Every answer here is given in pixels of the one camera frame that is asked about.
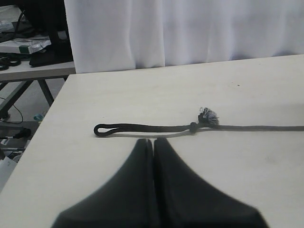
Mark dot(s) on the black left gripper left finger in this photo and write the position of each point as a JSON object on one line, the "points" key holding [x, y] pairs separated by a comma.
{"points": [[125, 201]]}

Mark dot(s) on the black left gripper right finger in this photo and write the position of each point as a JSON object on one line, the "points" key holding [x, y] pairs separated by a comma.
{"points": [[188, 201]]}

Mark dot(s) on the grey side table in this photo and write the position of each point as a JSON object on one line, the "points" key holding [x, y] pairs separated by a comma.
{"points": [[25, 74]]}

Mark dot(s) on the white backdrop curtain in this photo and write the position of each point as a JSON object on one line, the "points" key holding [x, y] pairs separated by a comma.
{"points": [[113, 35]]}

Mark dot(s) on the black monitor stand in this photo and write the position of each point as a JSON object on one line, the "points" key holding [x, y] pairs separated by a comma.
{"points": [[49, 17]]}

